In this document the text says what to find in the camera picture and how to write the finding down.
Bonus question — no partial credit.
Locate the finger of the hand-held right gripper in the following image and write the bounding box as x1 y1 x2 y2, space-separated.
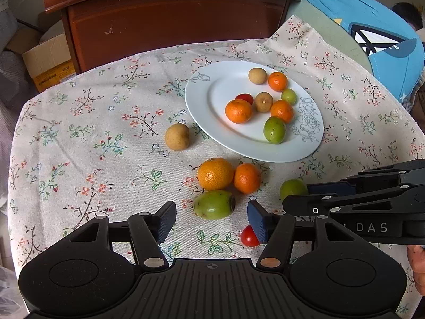
307 159 425 196
282 183 425 219

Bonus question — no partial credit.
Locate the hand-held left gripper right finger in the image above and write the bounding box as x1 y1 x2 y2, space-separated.
247 199 369 270

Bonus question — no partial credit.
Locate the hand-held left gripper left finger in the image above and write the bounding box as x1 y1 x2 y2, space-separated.
50 201 177 271

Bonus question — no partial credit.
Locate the green jujube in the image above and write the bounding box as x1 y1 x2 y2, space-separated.
281 88 297 105
193 190 236 220
263 116 287 144
280 179 309 202

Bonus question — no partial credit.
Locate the orange mandarin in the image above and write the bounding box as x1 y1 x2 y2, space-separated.
234 163 261 195
267 72 288 92
197 158 235 191
270 100 295 124
225 99 253 124

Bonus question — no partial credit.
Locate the brown longan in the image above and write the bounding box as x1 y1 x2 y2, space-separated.
254 92 274 113
248 68 267 85
165 123 190 151

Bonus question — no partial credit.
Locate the white plate with grey print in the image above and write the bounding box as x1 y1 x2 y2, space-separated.
185 61 324 163

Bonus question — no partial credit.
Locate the person's right hand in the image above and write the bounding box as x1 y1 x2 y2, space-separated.
407 244 425 297

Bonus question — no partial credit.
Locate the floral tablecloth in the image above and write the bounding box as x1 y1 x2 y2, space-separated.
8 15 425 319

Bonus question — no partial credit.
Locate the clear plastic bag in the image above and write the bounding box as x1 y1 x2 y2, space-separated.
0 266 25 319

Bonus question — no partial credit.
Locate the blue shirt person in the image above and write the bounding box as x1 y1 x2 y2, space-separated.
266 0 425 102

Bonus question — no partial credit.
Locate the cardboard box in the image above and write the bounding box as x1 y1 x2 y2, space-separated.
7 20 75 94

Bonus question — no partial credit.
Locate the dark wooden cabinet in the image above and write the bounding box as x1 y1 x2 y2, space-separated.
43 0 304 74

